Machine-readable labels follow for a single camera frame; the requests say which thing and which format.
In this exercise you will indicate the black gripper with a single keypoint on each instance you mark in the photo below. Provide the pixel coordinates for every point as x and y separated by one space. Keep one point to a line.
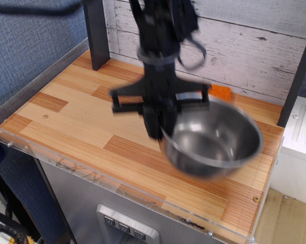
159 89

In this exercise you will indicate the stainless steel bowl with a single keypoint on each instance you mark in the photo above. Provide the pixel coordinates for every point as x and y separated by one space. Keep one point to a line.
213 142

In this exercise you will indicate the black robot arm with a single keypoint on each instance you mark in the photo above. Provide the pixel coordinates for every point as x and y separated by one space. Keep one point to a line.
163 26

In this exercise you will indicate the orange folded cloth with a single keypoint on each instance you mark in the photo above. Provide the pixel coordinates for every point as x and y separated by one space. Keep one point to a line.
222 92

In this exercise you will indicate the stainless steel cabinet front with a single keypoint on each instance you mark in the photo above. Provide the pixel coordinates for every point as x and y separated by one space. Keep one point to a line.
78 197

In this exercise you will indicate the silver button control panel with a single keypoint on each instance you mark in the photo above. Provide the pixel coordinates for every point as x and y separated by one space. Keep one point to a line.
120 228

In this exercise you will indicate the white appliance at right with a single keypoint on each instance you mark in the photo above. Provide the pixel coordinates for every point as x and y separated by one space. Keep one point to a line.
289 173

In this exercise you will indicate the dark left shelf post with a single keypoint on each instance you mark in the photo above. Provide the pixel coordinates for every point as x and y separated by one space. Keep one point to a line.
97 33

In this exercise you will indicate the dark shelf post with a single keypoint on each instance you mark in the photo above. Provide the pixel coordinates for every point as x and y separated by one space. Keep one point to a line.
97 33
293 92

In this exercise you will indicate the dark right shelf post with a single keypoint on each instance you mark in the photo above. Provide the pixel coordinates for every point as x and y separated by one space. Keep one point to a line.
293 92

